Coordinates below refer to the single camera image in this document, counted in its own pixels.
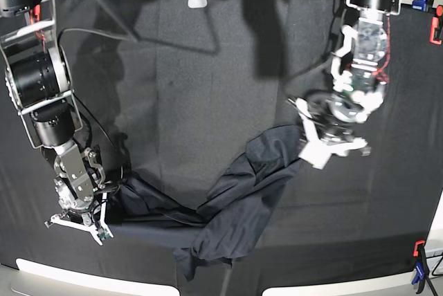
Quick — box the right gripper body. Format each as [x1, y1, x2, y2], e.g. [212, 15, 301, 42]
[54, 178, 111, 214]

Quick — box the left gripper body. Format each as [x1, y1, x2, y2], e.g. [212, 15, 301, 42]
[306, 90, 374, 144]

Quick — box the dark grey t-shirt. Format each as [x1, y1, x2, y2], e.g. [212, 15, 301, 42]
[107, 125, 300, 281]

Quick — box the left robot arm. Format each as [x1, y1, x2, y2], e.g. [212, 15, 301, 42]
[288, 0, 401, 169]

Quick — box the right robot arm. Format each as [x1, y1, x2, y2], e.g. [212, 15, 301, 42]
[1, 0, 112, 243]

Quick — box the red clamp far right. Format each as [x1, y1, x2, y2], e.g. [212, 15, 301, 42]
[429, 5, 443, 45]

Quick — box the black table cloth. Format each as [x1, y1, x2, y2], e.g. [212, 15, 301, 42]
[1, 0, 442, 295]

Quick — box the red blue clamp near right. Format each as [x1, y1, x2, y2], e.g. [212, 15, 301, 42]
[411, 240, 438, 296]

